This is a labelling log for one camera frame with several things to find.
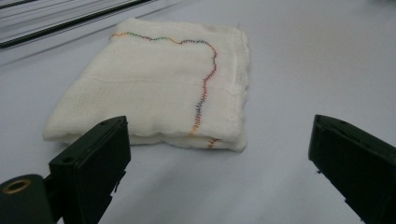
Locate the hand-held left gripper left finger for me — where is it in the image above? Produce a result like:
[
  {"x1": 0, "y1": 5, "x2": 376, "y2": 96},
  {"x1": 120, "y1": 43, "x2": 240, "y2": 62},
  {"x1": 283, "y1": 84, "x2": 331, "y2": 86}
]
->
[{"x1": 48, "y1": 115, "x2": 132, "y2": 224}]

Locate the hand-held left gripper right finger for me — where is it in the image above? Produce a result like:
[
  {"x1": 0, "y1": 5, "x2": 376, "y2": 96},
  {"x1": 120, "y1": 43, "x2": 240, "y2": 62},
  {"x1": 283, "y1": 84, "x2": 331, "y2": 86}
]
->
[{"x1": 307, "y1": 114, "x2": 396, "y2": 224}]

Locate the white cloth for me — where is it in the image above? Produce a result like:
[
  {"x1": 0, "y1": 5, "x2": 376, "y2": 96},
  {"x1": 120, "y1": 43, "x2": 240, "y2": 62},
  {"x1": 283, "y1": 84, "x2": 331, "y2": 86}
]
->
[{"x1": 42, "y1": 17, "x2": 251, "y2": 153}]

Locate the aluminium frame rail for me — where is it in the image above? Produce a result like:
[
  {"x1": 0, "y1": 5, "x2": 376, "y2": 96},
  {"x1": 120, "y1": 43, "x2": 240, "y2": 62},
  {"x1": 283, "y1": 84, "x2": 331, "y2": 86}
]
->
[{"x1": 0, "y1": 0, "x2": 157, "y2": 50}]

